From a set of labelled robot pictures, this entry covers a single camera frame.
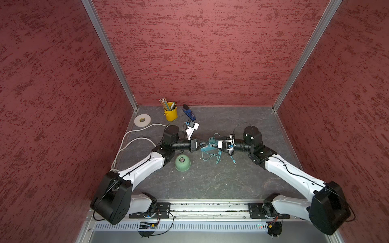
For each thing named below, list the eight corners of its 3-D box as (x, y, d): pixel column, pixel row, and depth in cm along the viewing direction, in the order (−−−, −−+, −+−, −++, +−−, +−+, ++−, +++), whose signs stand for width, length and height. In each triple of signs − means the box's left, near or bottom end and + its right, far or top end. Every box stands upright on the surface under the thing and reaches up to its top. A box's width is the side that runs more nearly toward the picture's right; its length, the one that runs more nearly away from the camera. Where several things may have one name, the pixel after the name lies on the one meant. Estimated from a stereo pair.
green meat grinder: (176, 174, 88) (174, 166, 79) (177, 162, 92) (175, 154, 84) (190, 174, 88) (189, 166, 79) (190, 162, 93) (190, 154, 84)
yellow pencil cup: (165, 120, 114) (162, 110, 105) (171, 112, 120) (169, 101, 111) (173, 123, 112) (171, 113, 103) (179, 114, 118) (178, 104, 109)
